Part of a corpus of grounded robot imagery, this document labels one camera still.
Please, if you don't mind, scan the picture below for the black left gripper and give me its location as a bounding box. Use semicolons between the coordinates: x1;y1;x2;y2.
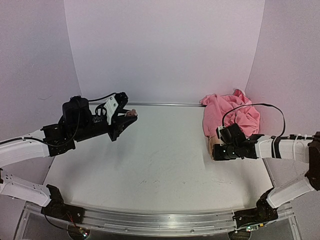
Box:
74;110;138;143

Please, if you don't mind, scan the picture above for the pink nail polish bottle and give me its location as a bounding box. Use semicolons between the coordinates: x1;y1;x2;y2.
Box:
125;108;138;117

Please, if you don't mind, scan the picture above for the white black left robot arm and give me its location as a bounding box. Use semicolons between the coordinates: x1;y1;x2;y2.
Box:
0;92;138;224

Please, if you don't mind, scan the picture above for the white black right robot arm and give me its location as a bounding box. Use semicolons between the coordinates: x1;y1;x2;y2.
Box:
212;123;320;229

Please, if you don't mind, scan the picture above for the mannequin hand with long nails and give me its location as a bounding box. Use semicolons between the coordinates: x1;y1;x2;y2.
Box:
208;135;223;160

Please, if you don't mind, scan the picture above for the pink zip hoodie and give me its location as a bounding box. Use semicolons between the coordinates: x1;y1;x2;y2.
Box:
200;89;261;138

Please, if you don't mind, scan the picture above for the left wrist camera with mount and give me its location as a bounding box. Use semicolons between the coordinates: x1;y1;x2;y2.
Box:
95;92;129;126

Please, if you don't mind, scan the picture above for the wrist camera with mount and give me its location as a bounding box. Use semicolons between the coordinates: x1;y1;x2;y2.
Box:
95;92;129;126
216;123;241;145

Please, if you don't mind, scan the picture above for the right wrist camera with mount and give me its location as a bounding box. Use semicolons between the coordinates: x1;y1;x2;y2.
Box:
216;123;241;145

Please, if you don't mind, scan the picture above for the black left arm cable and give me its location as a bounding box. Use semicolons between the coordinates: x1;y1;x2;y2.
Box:
0;92;117;148

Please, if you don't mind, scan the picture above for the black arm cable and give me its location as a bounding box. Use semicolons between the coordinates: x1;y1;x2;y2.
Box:
0;92;117;148
221;103;286;138

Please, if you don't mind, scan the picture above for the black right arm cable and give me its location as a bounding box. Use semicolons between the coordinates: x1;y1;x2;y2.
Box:
221;103;286;138

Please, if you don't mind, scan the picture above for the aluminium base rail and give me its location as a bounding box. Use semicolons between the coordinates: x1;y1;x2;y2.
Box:
14;199;301;240

